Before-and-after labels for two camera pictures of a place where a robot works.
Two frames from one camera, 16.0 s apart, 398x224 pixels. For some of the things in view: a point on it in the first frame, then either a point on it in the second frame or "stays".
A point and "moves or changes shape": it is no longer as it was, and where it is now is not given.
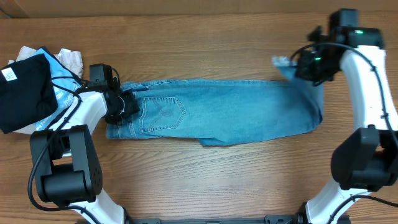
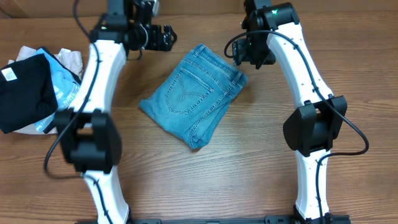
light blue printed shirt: x=65 y=84 stays
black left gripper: x=132 y=107 to x=156 y=45
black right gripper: x=301 y=72 to x=240 y=55
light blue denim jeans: x=219 y=111 moves or changes shape
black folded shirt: x=26 y=92 stays
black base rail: x=301 y=218 stays
